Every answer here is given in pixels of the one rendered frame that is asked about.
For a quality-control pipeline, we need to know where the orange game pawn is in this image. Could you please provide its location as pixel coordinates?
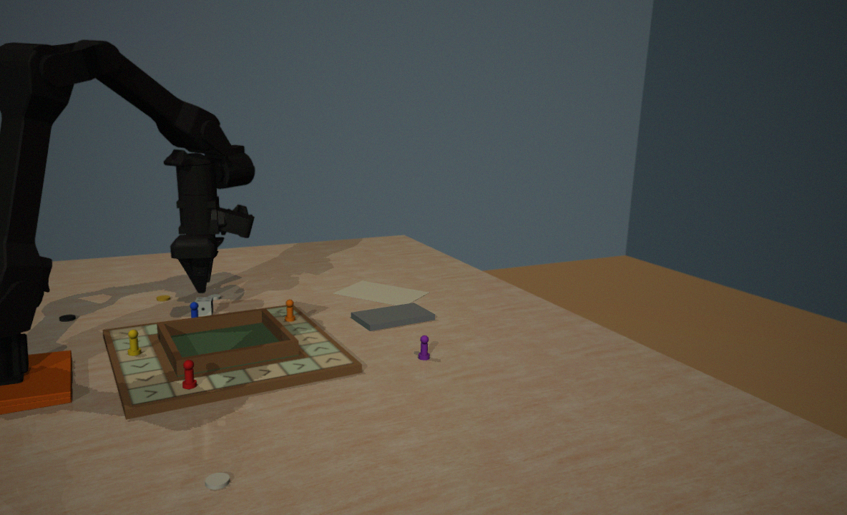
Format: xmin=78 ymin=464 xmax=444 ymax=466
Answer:
xmin=285 ymin=300 xmax=295 ymax=322

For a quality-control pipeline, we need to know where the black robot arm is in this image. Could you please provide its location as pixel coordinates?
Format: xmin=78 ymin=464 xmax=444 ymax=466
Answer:
xmin=0 ymin=40 xmax=255 ymax=386

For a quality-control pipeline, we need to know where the yellow pawn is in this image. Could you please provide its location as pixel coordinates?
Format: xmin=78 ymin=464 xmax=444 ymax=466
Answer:
xmin=128 ymin=329 xmax=142 ymax=355

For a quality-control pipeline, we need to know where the purple pawn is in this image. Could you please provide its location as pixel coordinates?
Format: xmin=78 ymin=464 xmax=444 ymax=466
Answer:
xmin=418 ymin=335 xmax=430 ymax=361

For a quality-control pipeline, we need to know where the red game pawn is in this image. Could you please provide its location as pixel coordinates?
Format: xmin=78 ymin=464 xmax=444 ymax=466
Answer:
xmin=182 ymin=360 xmax=197 ymax=389

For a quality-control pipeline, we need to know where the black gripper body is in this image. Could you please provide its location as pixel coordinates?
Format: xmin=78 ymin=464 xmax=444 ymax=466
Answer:
xmin=171 ymin=193 xmax=219 ymax=259

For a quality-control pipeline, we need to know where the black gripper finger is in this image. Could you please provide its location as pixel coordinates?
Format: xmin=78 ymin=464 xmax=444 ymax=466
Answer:
xmin=207 ymin=237 xmax=224 ymax=283
xmin=178 ymin=251 xmax=218 ymax=293

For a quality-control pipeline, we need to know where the grey die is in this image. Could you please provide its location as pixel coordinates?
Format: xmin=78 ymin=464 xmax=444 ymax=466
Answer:
xmin=195 ymin=297 xmax=213 ymax=317

